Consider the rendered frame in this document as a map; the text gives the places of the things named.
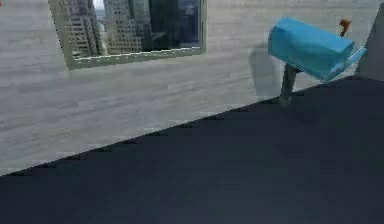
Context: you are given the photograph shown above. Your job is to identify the grey framed window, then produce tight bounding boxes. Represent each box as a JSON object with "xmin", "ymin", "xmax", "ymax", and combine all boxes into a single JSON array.
[{"xmin": 47, "ymin": 0, "xmax": 208, "ymax": 71}]

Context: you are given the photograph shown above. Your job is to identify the small orange brown object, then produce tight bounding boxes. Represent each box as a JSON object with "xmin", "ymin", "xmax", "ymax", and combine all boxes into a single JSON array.
[{"xmin": 338, "ymin": 18, "xmax": 353, "ymax": 38}]

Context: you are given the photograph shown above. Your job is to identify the pale grey cabinet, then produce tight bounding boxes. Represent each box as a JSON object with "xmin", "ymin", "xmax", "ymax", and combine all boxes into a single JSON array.
[{"xmin": 354, "ymin": 0, "xmax": 384, "ymax": 83}]

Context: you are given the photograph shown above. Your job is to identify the blue mailbox on grey post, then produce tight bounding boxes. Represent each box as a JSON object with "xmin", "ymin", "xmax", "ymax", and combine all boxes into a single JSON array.
[{"xmin": 267, "ymin": 16, "xmax": 368, "ymax": 106}]

